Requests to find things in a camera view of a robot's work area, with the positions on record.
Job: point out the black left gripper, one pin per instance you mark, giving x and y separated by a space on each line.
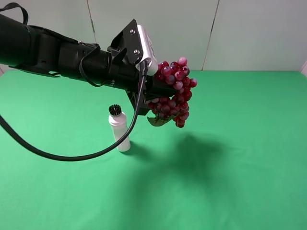
126 51

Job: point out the red artificial grape bunch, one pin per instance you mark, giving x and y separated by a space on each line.
175 108

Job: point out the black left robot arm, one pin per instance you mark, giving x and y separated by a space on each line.
41 51

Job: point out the white bottle with brush cap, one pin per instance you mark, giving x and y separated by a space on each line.
118 121

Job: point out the green tablecloth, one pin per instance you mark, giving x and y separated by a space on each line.
239 163

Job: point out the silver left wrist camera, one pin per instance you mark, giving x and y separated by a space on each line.
148 52

